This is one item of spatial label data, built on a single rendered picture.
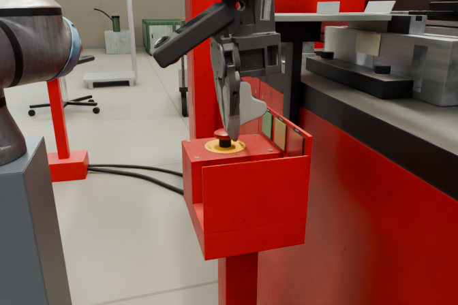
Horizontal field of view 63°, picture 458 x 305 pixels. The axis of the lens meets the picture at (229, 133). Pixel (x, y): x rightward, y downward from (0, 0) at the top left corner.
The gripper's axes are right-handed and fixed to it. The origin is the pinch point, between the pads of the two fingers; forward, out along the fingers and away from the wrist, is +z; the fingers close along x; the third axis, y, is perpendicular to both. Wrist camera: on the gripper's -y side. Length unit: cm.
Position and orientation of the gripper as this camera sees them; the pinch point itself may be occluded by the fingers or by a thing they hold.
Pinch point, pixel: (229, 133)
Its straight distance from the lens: 55.3
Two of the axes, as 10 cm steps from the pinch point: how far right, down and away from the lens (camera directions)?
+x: -2.6, -3.1, 9.1
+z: 0.8, 9.4, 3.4
